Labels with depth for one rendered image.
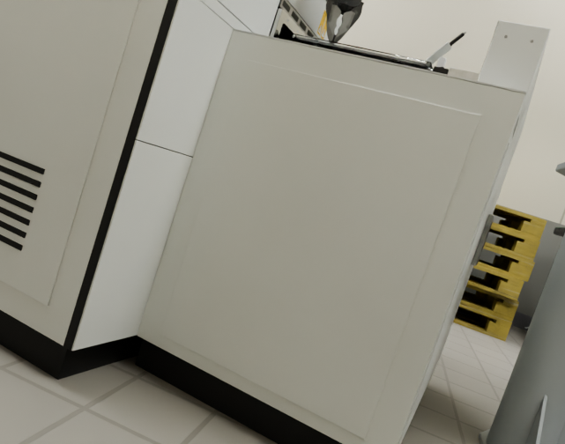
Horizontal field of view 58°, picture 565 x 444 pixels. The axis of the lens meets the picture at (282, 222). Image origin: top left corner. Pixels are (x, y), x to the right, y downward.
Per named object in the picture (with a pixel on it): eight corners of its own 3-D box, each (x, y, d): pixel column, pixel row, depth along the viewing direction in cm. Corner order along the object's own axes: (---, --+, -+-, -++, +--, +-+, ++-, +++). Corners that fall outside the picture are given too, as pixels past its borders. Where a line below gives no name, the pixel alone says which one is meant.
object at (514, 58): (474, 89, 100) (499, 18, 99) (479, 143, 151) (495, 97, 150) (524, 99, 96) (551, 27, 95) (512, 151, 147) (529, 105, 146)
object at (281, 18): (265, 43, 129) (277, 7, 128) (319, 92, 170) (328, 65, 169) (271, 45, 128) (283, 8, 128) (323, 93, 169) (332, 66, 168)
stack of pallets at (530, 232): (338, 280, 349) (376, 166, 342) (349, 270, 426) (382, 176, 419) (509, 344, 324) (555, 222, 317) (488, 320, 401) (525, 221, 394)
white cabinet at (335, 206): (125, 367, 120) (232, 29, 114) (280, 317, 209) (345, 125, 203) (382, 513, 96) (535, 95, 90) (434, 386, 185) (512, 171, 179)
